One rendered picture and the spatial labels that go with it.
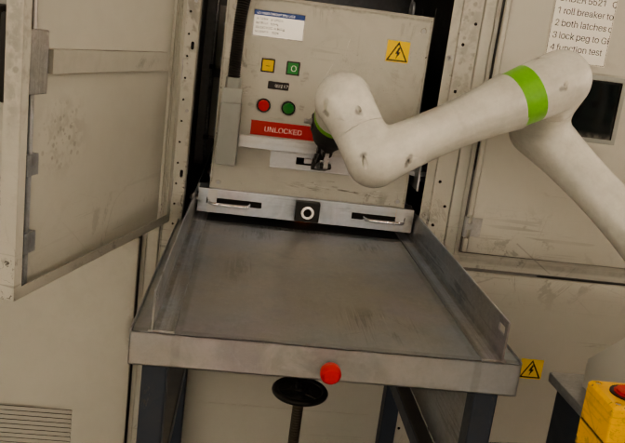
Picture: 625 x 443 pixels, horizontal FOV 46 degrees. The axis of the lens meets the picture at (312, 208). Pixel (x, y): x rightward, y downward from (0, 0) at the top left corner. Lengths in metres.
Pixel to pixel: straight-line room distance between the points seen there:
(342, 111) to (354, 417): 0.93
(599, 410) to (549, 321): 0.93
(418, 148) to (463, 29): 0.50
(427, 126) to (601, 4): 0.65
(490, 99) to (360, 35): 0.47
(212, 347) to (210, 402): 0.82
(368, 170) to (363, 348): 0.34
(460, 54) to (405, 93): 0.16
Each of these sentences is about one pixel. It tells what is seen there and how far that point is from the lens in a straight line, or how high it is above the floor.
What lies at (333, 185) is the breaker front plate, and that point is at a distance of 1.83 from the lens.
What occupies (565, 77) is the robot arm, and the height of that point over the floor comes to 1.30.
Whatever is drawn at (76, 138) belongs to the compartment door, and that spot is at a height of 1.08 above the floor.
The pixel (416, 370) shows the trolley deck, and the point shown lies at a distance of 1.20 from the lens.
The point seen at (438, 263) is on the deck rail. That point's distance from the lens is 1.62.
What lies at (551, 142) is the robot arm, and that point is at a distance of 1.64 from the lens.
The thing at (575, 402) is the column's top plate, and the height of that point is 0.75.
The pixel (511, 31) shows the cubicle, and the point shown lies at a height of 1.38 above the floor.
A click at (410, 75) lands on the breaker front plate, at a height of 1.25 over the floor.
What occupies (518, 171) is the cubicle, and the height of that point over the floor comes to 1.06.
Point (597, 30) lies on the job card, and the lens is 1.89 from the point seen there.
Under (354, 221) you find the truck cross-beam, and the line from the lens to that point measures 1.84.
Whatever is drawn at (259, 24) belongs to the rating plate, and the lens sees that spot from 1.78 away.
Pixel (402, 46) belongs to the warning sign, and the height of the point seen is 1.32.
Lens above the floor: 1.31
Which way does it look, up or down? 13 degrees down
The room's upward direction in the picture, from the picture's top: 7 degrees clockwise
